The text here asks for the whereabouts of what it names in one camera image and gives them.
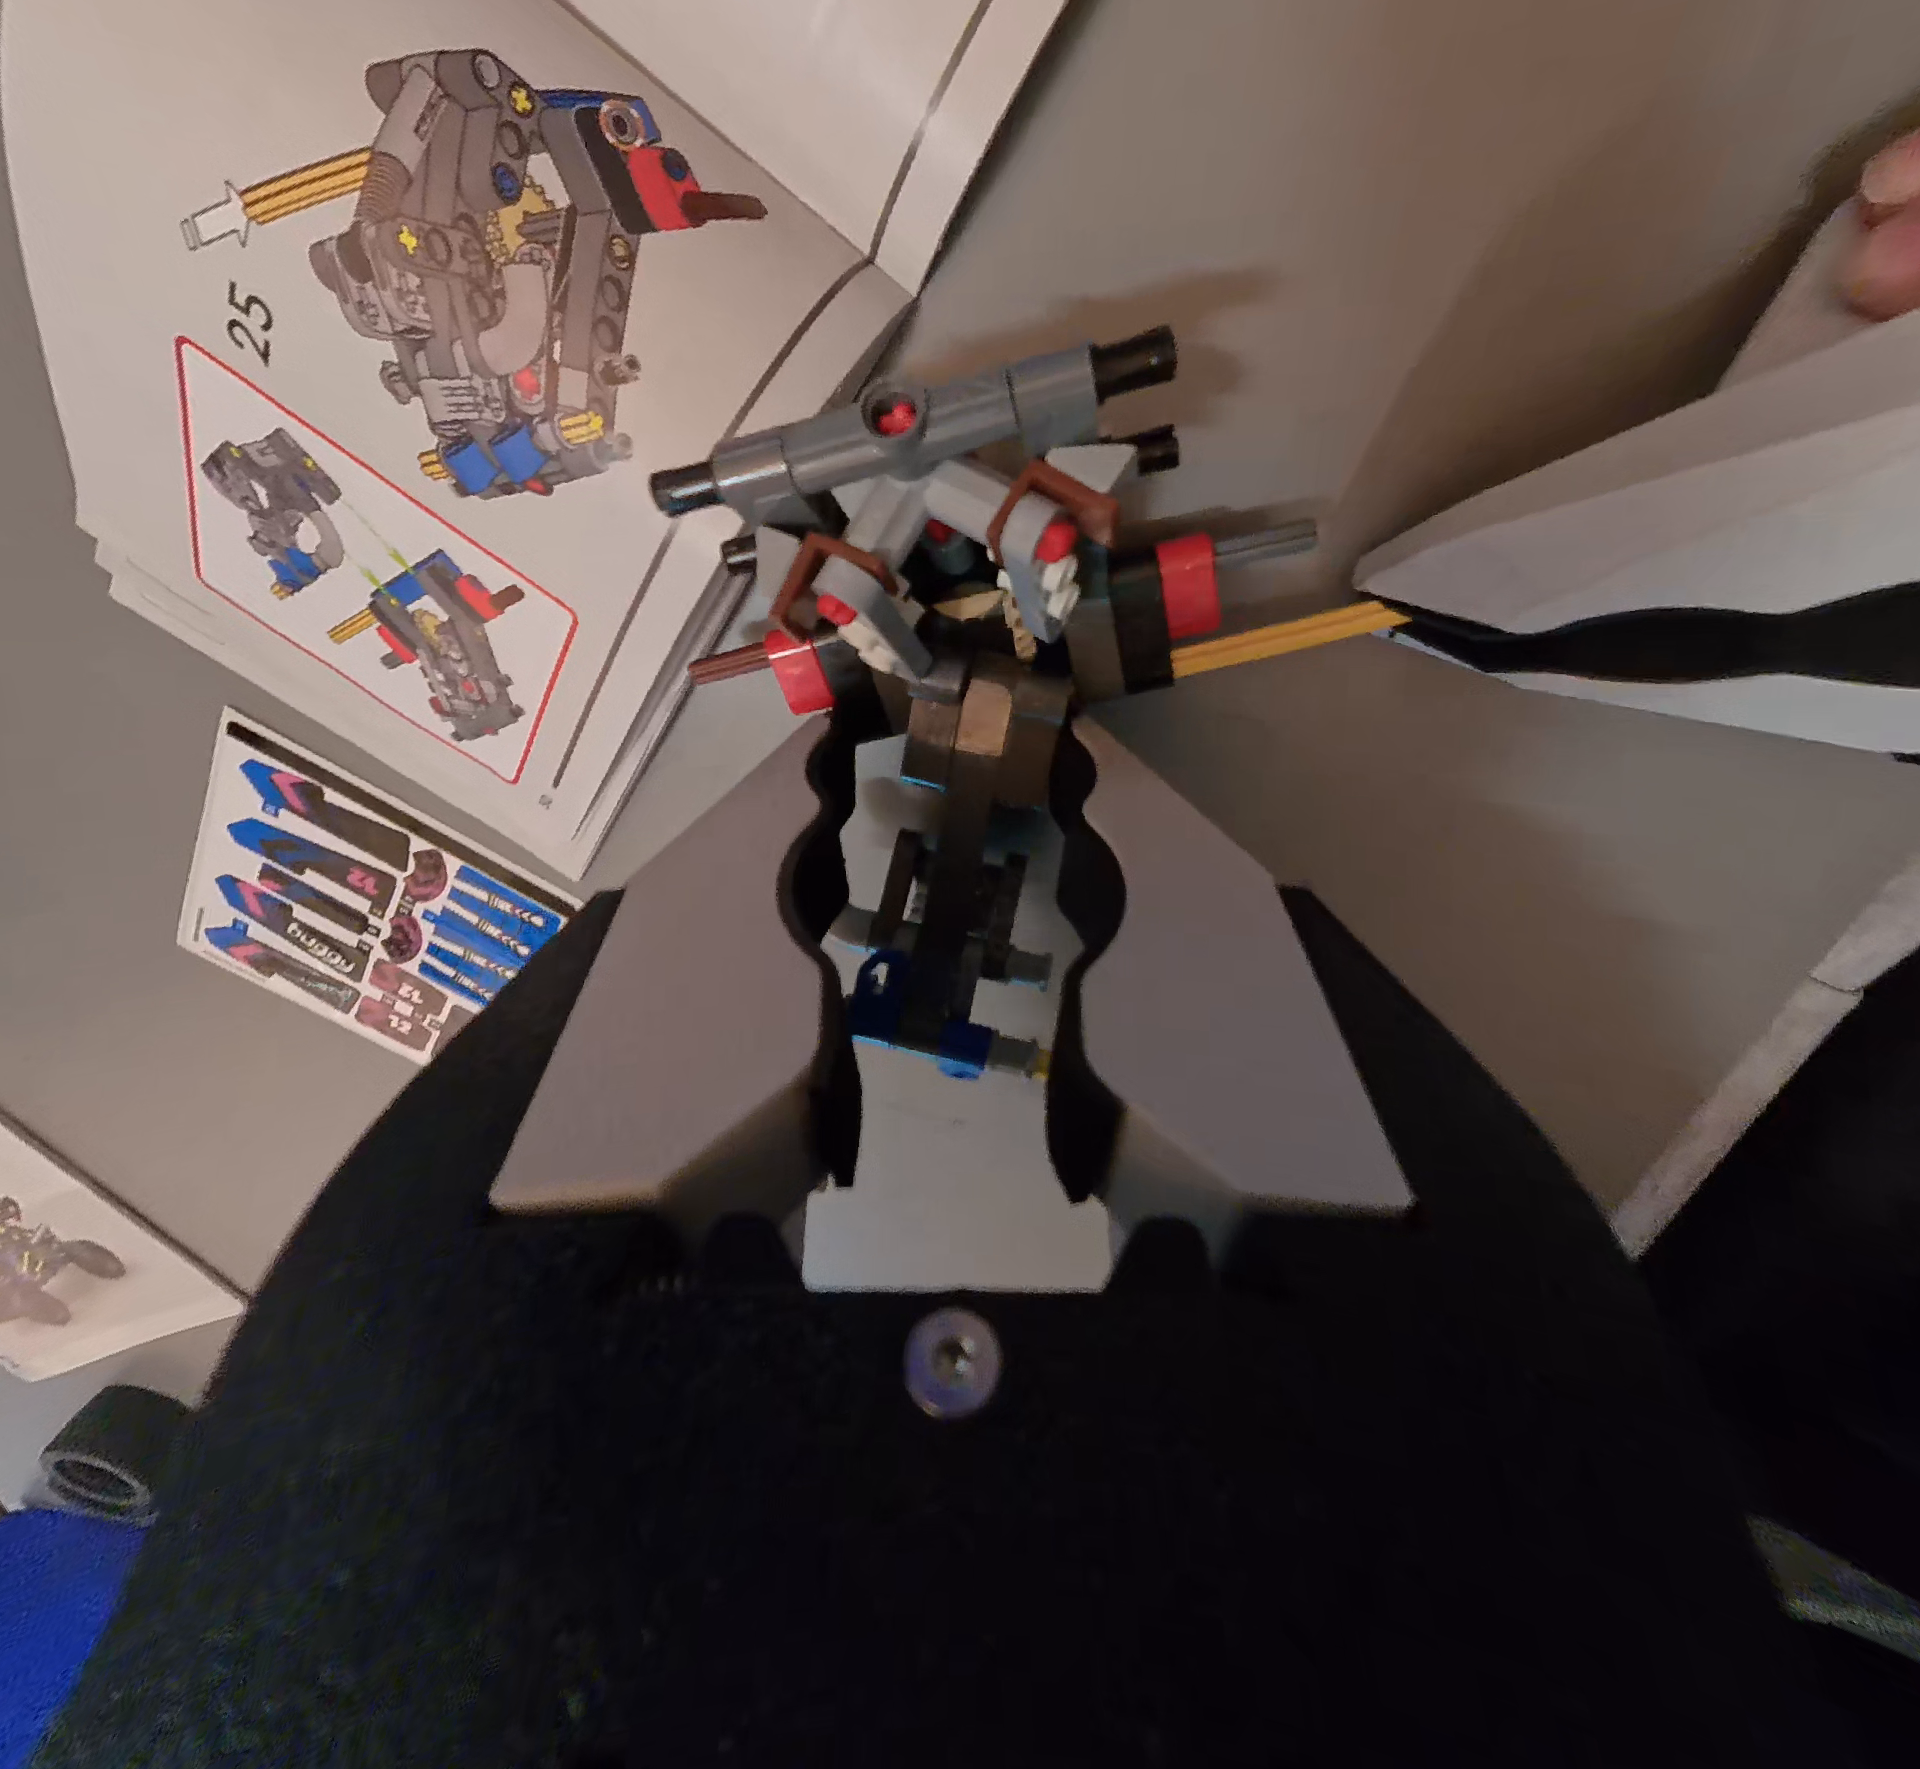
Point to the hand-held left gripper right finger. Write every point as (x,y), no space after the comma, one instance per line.
(1246,1051)

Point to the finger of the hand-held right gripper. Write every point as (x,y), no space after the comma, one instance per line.
(1681,539)
(1800,717)

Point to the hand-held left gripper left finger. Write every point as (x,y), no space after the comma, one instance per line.
(662,1051)

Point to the dark grey lego suspension assembly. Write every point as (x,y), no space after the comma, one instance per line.
(960,810)

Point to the yellow lego axle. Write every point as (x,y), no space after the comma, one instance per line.
(1274,640)

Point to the grey lego chassis assembly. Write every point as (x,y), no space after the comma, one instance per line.
(899,435)

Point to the lego sticker sheet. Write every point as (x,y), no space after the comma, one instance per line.
(301,886)

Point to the black lego tire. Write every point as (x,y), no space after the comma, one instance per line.
(105,1440)

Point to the lego instruction booklet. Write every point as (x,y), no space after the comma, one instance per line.
(676,75)

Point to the person's right hand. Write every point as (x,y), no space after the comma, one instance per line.
(1895,254)

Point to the small white car leaflet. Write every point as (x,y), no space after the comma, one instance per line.
(135,1289)

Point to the blue plastic bin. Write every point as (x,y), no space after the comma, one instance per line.
(59,1620)

